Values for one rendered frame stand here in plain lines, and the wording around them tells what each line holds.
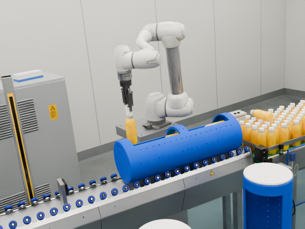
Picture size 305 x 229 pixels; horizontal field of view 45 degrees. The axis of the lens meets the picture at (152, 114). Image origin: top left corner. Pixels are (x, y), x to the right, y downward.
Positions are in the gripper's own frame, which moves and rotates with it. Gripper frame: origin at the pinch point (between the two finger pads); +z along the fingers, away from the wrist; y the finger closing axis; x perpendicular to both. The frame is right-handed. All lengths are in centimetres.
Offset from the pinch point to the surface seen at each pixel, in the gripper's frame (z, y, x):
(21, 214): 47, 1, -76
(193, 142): 25.7, 18.0, 35.2
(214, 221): 141, -41, 91
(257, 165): 37, 52, 60
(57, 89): 5, -131, -16
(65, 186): 33, 9, -50
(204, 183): 58, 19, 42
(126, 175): 38.1, 10.7, -11.3
